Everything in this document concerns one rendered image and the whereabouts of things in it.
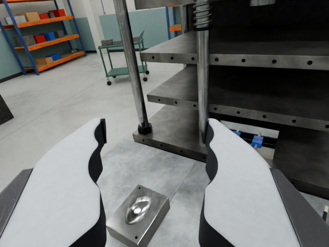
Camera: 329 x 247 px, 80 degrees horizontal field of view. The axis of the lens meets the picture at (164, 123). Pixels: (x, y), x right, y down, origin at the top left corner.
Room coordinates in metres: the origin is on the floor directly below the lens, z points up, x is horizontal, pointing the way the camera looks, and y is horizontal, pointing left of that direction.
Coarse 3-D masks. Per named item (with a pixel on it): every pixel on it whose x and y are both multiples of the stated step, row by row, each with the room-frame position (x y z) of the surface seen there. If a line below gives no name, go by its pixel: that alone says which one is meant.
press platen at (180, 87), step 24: (192, 72) 1.43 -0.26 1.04; (216, 72) 1.36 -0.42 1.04; (240, 72) 1.30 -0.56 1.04; (264, 72) 1.24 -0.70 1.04; (288, 72) 1.18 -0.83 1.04; (312, 72) 1.13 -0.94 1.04; (168, 96) 1.06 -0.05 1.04; (192, 96) 1.02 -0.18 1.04; (216, 96) 0.98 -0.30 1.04; (240, 96) 0.94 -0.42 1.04; (264, 96) 0.90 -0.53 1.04; (288, 96) 0.87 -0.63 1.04; (312, 96) 0.84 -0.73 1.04; (264, 120) 0.75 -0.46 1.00; (288, 120) 0.70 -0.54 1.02; (312, 120) 0.65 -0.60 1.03
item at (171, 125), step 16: (160, 112) 1.35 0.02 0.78; (176, 112) 1.32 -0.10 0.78; (192, 112) 1.28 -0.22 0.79; (160, 128) 1.12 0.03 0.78; (176, 128) 1.10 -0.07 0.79; (192, 128) 1.07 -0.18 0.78; (288, 128) 0.94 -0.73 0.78; (304, 128) 0.92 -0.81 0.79; (160, 144) 0.98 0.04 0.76; (176, 144) 0.93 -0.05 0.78; (192, 144) 0.91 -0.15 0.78; (288, 144) 0.80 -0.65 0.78; (304, 144) 0.79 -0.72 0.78; (320, 144) 0.77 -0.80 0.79; (272, 160) 0.70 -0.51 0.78; (288, 160) 0.69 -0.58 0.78; (304, 160) 0.67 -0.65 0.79; (320, 160) 0.66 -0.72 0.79; (288, 176) 0.59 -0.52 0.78; (304, 176) 0.58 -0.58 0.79; (320, 176) 0.57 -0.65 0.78; (320, 192) 0.52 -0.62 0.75
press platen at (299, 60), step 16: (192, 32) 1.58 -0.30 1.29; (224, 32) 1.40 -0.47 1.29; (240, 32) 1.32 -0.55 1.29; (256, 32) 1.25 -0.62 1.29; (272, 32) 1.19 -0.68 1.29; (288, 32) 1.13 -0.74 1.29; (304, 32) 1.08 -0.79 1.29; (320, 32) 1.03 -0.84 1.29; (160, 48) 1.17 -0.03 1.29; (176, 48) 1.11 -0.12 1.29; (192, 48) 1.06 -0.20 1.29; (224, 48) 0.97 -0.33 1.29; (240, 48) 0.93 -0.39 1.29; (256, 48) 0.89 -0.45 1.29; (272, 48) 0.86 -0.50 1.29; (288, 48) 0.82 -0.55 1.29; (304, 48) 0.79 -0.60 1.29; (320, 48) 0.76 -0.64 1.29; (224, 64) 0.87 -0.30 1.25; (240, 64) 0.83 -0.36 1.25; (256, 64) 0.79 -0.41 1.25; (272, 64) 0.76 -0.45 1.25; (288, 64) 0.73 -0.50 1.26; (304, 64) 0.70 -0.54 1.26; (320, 64) 0.67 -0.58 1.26
